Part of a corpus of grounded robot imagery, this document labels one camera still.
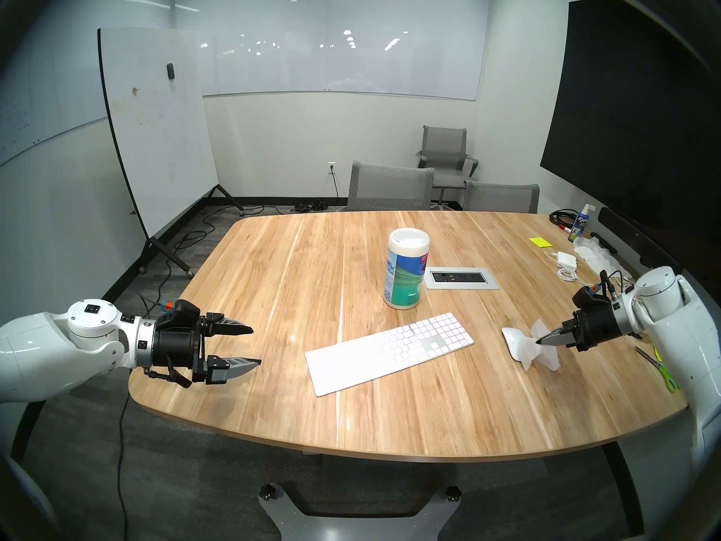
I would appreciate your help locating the large black wall screen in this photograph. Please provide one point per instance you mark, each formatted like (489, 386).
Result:
(631, 123)

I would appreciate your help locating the silver table power outlet box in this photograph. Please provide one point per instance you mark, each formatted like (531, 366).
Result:
(461, 278)

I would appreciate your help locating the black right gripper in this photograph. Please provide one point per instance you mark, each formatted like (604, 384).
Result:
(598, 326)

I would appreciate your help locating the white slim keyboard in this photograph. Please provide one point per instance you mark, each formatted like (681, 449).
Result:
(383, 354)

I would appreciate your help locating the large wall glass board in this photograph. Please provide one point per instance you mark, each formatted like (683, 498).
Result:
(349, 61)

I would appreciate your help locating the grey office chair with armrests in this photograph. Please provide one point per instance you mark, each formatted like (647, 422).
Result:
(446, 151)

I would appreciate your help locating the white disinfecting wipe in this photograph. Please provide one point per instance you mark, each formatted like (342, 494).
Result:
(538, 354)

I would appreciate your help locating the freestanding whiteboard with black stand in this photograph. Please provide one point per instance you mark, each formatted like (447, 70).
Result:
(158, 134)

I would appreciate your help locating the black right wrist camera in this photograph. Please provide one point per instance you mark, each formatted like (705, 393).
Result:
(588, 298)

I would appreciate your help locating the white computer mouse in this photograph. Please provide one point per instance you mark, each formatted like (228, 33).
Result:
(513, 340)

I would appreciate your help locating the black video bar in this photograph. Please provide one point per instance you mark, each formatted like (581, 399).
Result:
(639, 241)

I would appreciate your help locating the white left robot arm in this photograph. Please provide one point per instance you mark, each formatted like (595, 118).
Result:
(45, 348)

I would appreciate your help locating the wide grey mesh chair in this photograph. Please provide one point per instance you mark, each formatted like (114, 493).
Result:
(390, 187)

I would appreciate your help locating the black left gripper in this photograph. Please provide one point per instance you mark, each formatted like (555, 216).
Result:
(174, 348)

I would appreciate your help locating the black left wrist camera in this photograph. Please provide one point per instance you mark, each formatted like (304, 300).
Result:
(181, 313)

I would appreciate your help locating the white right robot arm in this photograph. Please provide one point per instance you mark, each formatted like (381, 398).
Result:
(681, 331)

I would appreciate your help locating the side wall glass board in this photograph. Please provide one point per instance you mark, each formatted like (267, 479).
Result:
(39, 111)

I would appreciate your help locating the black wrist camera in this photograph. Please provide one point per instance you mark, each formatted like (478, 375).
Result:
(181, 313)
(588, 298)

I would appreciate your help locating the white power adapter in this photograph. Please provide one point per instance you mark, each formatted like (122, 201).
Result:
(566, 259)

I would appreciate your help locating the crumpled white tissue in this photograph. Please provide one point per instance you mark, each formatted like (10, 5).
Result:
(602, 258)

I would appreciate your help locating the black table leg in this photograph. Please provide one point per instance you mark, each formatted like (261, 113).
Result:
(625, 489)

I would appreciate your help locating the disinfecting wipes canister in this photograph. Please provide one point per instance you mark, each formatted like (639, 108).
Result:
(406, 264)

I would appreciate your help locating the yellow sticky note pad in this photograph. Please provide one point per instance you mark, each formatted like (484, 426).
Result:
(541, 242)

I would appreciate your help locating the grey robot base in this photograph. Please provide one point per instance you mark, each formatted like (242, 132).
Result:
(360, 526)

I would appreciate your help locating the low grey mesh chair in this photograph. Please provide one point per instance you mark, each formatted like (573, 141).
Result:
(501, 199)

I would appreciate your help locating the whiteboard cleaner spray bottle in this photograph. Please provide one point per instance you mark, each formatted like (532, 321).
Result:
(580, 225)

